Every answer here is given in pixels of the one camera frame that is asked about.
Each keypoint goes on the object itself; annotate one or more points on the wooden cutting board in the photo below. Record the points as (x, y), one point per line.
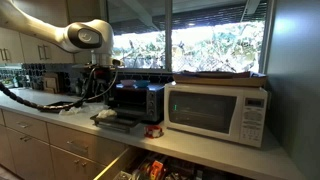
(50, 84)

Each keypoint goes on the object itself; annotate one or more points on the large kitchen window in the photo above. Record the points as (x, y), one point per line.
(216, 46)

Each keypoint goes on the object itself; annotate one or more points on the small red white can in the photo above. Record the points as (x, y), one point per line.
(153, 132)

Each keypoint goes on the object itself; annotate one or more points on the crumpled clear plastic wrap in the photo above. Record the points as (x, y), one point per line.
(70, 111)

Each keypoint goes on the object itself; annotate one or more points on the wide beige drawer front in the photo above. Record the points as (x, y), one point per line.
(100, 148)

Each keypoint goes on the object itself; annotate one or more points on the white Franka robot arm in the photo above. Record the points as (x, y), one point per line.
(50, 31)

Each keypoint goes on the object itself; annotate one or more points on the pink bowl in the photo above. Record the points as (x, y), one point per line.
(127, 82)

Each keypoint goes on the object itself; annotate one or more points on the narrow beige drawer front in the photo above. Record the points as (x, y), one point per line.
(33, 128)

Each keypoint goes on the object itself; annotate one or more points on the white microwave oven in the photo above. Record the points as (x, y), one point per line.
(203, 110)

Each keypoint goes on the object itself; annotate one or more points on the beige lower cabinet door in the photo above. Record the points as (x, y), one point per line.
(30, 156)
(70, 166)

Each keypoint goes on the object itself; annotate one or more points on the beige upper cabinet door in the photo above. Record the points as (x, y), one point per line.
(11, 46)
(33, 50)

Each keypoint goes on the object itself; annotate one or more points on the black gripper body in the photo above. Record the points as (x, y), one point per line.
(104, 80)

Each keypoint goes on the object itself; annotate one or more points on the crumpled white paper towel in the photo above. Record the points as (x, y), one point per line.
(106, 113)

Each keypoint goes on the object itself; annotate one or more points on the flat wooden tray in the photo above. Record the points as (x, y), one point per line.
(220, 81)

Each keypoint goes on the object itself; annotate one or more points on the open wooden drawer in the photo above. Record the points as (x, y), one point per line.
(113, 165)

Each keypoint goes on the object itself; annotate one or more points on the blue bowl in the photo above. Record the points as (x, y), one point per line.
(142, 83)

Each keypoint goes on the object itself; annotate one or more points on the beige cabinet door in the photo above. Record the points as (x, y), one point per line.
(11, 46)
(30, 156)
(33, 50)
(70, 166)

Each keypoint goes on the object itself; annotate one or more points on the black toaster oven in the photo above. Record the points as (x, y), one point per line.
(136, 100)

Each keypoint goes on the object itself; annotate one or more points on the black baking tray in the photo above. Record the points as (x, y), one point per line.
(55, 106)

